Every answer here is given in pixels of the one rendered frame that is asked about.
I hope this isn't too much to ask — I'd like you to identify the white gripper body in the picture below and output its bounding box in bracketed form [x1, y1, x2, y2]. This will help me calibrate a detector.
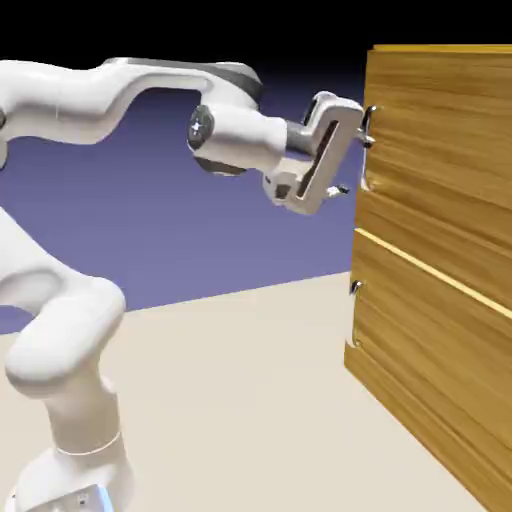
[292, 90, 366, 216]

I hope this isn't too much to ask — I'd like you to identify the wood cabinet door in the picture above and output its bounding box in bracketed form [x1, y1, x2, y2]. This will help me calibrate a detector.
[354, 49, 512, 317]
[342, 228, 512, 512]

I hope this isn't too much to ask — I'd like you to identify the curved silver door handle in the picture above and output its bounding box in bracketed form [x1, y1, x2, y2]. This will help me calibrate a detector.
[346, 279, 365, 350]
[359, 104, 380, 191]

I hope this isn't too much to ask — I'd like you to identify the light wood cabinet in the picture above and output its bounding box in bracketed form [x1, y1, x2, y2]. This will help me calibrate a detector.
[342, 43, 512, 512]

